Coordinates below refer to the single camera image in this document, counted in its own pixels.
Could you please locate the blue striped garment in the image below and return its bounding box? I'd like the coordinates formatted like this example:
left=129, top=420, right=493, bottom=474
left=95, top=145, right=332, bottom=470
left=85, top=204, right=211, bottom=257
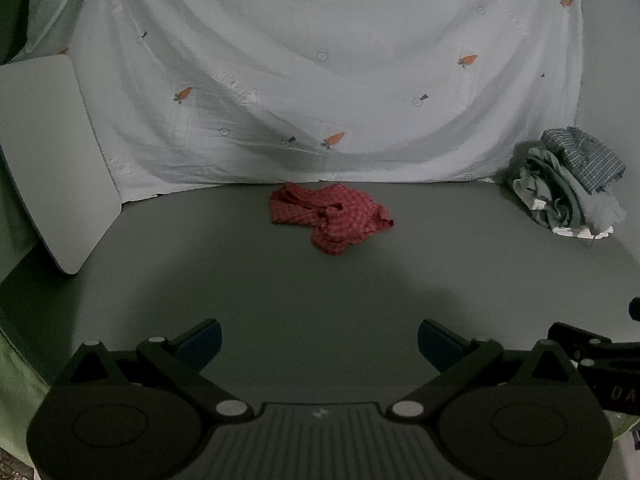
left=540, top=127, right=627, bottom=194

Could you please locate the white carrot print sheet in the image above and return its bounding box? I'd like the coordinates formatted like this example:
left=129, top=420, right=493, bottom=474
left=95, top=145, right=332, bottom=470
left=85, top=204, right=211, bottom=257
left=20, top=0, right=587, bottom=204

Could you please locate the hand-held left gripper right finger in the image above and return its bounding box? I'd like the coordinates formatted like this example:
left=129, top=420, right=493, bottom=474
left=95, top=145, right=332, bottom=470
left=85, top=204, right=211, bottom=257
left=417, top=317, right=589, bottom=422

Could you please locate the white folded garment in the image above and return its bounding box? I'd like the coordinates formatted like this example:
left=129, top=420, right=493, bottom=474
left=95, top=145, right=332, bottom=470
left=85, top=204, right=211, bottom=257
left=530, top=197, right=615, bottom=240

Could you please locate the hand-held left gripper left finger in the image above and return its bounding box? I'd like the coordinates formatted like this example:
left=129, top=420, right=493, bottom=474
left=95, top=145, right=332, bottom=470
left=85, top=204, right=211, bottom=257
left=59, top=318, right=255, bottom=424

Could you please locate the pile of grey clothes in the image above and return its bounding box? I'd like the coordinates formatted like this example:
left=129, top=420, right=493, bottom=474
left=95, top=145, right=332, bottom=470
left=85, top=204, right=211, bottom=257
left=512, top=144, right=627, bottom=234

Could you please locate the white rounded board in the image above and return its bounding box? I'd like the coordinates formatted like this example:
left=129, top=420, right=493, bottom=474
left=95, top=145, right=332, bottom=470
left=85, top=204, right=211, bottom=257
left=0, top=54, right=124, bottom=276

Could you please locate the red checkered cloth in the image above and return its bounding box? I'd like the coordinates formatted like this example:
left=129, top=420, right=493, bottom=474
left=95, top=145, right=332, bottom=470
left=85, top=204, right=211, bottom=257
left=269, top=182, right=396, bottom=257

